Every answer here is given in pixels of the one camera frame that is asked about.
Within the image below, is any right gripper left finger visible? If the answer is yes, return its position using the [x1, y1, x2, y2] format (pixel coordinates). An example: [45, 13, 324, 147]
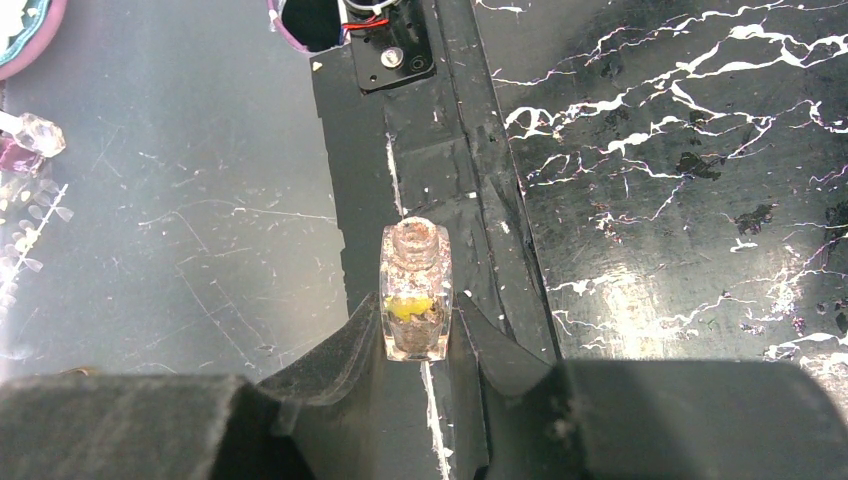
[1, 293, 383, 479]

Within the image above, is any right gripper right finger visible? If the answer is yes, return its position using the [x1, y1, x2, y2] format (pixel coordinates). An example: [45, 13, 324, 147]
[453, 296, 847, 479]

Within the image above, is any nail polish bottle white cap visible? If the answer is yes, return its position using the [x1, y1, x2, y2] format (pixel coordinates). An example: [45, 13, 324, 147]
[379, 216, 454, 362]

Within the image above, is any spare nail polish bottle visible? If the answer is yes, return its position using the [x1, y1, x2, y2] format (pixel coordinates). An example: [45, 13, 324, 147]
[1, 111, 66, 175]

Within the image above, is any pink rimmed round object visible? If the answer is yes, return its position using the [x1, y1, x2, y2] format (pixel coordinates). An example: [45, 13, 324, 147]
[1, 0, 68, 81]

